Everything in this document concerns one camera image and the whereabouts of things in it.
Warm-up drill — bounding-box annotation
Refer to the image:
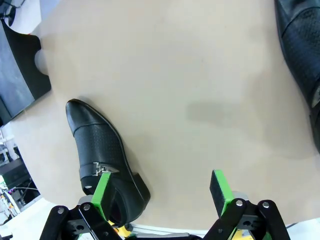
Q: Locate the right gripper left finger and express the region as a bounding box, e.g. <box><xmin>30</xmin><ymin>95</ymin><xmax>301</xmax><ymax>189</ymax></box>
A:
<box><xmin>41</xmin><ymin>171</ymin><xmax>120</xmax><ymax>240</ymax></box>

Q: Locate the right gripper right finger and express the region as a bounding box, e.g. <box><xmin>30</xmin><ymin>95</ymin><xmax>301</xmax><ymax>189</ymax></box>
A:
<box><xmin>203</xmin><ymin>169</ymin><xmax>293</xmax><ymax>240</ymax></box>

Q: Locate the black leather buckle shoe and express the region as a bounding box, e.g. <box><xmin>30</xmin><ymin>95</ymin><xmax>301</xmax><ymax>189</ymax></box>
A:
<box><xmin>273</xmin><ymin>0</ymin><xmax>320</xmax><ymax>151</ymax></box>
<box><xmin>65</xmin><ymin>99</ymin><xmax>151</xmax><ymax>227</ymax></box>

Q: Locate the yellow emergency stop box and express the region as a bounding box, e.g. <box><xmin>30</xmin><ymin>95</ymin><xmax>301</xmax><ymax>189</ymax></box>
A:
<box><xmin>112</xmin><ymin>224</ymin><xmax>133</xmax><ymax>237</ymax></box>

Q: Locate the black equipment box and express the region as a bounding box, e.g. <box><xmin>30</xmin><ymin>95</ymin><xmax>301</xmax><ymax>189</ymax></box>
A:
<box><xmin>0</xmin><ymin>158</ymin><xmax>32</xmax><ymax>187</ymax></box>

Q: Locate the right black tray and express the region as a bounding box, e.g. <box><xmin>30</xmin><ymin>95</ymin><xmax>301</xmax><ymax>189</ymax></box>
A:
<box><xmin>0</xmin><ymin>17</ymin><xmax>53</xmax><ymax>127</ymax></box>

